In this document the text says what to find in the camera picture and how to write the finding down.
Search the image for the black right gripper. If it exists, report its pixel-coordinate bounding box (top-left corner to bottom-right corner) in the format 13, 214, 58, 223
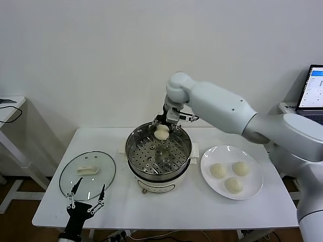
151, 103, 179, 136

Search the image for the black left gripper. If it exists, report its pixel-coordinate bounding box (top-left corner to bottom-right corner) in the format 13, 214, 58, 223
62, 177, 106, 234

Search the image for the white steamed baozi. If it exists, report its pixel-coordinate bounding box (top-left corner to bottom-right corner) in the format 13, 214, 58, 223
232, 161, 251, 177
224, 177, 245, 194
153, 125, 170, 140
210, 163, 227, 179

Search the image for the round glass lid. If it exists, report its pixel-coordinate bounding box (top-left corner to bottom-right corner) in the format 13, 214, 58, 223
59, 151, 117, 202

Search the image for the stainless steel steamer basket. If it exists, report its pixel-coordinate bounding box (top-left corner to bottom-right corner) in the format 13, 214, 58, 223
118, 122, 200, 182

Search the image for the white power strip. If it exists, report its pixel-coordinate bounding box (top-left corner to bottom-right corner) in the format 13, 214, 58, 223
108, 230, 132, 242

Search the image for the white round plate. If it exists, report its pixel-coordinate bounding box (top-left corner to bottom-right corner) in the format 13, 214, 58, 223
200, 145, 264, 201

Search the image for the white side table with laptop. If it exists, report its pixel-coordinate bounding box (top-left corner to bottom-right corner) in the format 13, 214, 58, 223
278, 102, 302, 202

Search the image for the grey open laptop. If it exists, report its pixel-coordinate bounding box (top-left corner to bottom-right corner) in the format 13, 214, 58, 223
295, 65, 323, 124

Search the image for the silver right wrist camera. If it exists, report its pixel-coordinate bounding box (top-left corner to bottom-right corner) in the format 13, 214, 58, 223
167, 107, 200, 126

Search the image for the thin black cable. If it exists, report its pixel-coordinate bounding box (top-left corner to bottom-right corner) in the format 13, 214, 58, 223
0, 105, 24, 124

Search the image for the white side table with cable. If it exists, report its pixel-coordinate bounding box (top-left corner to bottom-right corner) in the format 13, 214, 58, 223
0, 96, 51, 215

